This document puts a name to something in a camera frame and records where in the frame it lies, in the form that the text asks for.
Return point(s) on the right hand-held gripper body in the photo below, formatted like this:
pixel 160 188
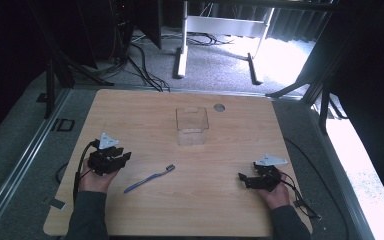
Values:
pixel 267 171

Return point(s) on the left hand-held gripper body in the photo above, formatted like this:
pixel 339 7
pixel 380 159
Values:
pixel 101 156

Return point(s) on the blue toothbrush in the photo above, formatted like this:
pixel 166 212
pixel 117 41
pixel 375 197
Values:
pixel 149 178

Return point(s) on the clear plastic container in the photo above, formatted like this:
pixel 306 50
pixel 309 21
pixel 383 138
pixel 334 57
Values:
pixel 192 126

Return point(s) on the person's left hand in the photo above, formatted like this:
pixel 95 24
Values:
pixel 95 180

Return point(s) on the person's right hand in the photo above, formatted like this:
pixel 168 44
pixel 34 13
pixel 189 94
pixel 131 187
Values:
pixel 277 196

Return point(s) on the black metal stand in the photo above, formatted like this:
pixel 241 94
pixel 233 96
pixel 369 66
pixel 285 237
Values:
pixel 316 83
pixel 58 66

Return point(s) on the dark computer tower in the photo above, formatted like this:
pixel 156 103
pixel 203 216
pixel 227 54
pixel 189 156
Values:
pixel 113 30

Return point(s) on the black floor bracket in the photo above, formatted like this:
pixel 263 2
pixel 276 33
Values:
pixel 63 124

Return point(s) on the white metal desk frame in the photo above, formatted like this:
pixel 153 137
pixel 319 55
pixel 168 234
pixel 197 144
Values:
pixel 220 26

